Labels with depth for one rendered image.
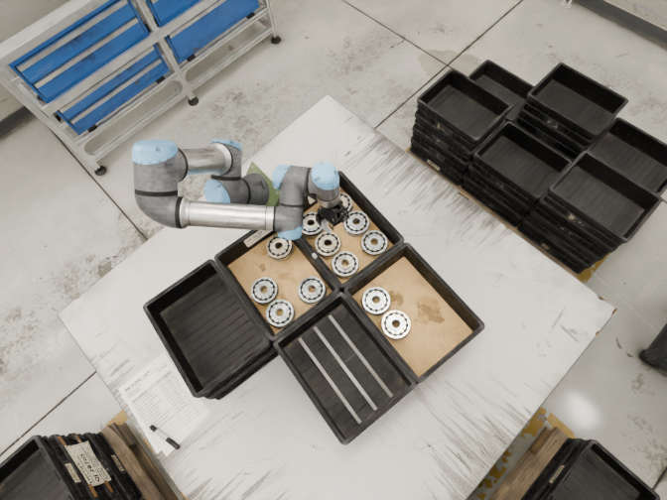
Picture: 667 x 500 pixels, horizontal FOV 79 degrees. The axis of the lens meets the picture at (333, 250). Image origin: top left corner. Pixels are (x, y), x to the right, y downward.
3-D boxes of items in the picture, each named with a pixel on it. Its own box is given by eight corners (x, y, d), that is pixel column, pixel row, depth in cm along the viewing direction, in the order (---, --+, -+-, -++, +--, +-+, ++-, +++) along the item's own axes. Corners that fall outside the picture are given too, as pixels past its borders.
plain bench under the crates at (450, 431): (141, 342, 235) (56, 313, 171) (336, 171, 270) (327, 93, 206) (333, 593, 184) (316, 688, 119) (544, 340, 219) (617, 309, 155)
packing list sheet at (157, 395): (113, 392, 156) (113, 392, 156) (162, 349, 162) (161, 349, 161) (162, 460, 146) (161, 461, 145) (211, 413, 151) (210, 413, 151)
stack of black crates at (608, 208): (514, 229, 230) (548, 188, 188) (546, 195, 236) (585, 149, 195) (578, 276, 217) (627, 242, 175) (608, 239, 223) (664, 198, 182)
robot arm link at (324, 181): (311, 158, 115) (340, 161, 114) (315, 179, 126) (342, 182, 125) (306, 181, 113) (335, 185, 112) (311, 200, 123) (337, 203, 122)
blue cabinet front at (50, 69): (77, 134, 257) (6, 62, 206) (169, 69, 273) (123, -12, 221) (80, 137, 256) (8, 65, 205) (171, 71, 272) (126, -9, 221)
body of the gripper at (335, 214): (333, 232, 136) (330, 216, 125) (317, 215, 139) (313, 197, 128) (349, 218, 138) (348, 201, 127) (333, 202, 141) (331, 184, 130)
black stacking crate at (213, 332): (157, 313, 156) (142, 306, 145) (221, 268, 161) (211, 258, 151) (207, 401, 142) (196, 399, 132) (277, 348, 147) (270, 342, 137)
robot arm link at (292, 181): (269, 202, 119) (306, 206, 118) (271, 164, 116) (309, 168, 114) (277, 198, 127) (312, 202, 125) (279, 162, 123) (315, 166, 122)
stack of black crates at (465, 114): (407, 151, 255) (415, 98, 214) (438, 122, 262) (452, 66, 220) (458, 187, 242) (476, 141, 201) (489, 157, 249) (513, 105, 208)
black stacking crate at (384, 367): (278, 348, 147) (272, 343, 137) (342, 299, 153) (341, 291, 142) (345, 444, 134) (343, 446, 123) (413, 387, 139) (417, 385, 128)
